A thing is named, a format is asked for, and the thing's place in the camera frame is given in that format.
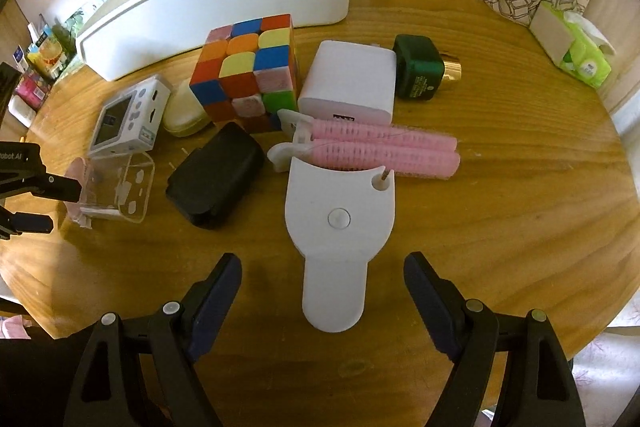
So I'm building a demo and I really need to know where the white handheld game console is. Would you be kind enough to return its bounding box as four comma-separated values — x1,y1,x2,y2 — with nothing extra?
88,76,174,158

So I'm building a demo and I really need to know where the clear acrylic case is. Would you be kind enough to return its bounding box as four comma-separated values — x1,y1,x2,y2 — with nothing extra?
75,152,156,226

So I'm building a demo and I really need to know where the black pouch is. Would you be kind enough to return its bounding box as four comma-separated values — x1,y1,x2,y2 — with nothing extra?
165,122,266,231

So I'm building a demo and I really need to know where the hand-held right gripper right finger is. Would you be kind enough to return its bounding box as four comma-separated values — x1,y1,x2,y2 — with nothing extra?
404,252,586,427

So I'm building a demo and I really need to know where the green jar with gold cap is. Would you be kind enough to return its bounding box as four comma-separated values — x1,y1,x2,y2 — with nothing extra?
393,34,465,100

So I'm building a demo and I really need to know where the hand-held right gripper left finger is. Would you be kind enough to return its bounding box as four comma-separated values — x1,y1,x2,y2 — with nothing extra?
62,252,243,427

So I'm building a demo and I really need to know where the white plastic tape measure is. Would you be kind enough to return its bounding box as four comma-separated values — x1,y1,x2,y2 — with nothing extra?
284,155,399,333

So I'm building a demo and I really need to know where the white power adapter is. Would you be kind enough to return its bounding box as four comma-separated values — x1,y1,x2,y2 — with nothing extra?
298,40,399,128

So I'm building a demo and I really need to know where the multicoloured puzzle cube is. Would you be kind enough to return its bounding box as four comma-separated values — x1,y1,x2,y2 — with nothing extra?
189,13,301,136

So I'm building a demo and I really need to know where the green tissue pack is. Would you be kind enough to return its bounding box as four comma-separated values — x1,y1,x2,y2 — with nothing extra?
529,1,617,88

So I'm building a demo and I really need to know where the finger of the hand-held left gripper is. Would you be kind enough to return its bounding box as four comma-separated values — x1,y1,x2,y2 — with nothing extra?
0,211,54,239
31,173,83,204

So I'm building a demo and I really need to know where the yellow juice carton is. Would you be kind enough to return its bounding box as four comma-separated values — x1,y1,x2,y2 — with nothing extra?
27,32,76,80

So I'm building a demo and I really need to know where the cream oval case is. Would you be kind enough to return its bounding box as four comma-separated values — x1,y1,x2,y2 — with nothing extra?
164,84,212,138

